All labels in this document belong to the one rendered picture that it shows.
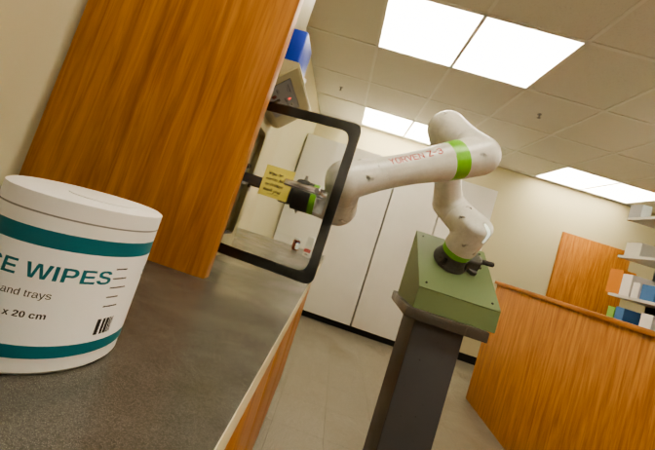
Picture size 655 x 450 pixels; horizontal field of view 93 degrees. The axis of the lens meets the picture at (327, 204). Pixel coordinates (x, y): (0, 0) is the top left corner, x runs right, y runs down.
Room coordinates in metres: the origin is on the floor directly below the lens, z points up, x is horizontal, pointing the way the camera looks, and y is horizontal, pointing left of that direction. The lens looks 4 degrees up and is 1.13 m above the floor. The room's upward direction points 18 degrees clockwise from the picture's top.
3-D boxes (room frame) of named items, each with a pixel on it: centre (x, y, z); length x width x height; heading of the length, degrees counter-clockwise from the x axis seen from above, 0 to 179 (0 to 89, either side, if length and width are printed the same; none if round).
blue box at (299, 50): (0.84, 0.23, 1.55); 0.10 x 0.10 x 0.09; 86
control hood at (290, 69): (0.94, 0.23, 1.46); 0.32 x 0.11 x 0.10; 176
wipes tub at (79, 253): (0.32, 0.23, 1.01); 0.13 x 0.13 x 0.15
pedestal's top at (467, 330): (1.35, -0.58, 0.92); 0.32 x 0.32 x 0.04; 86
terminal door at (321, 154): (0.76, 0.13, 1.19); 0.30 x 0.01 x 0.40; 79
